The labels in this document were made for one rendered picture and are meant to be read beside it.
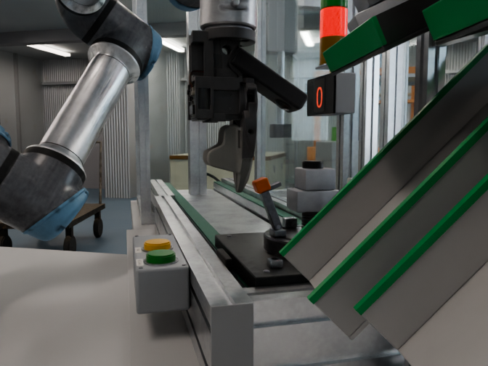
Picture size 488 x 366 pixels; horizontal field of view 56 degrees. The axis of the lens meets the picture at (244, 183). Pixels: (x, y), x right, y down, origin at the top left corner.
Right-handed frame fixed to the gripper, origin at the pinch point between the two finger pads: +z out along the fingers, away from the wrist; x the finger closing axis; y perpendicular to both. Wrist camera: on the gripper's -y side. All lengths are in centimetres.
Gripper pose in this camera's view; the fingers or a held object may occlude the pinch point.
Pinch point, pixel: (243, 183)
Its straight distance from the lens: 63.3
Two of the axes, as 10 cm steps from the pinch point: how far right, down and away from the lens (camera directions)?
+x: 2.5, 1.0, -9.6
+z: 0.0, 10.0, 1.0
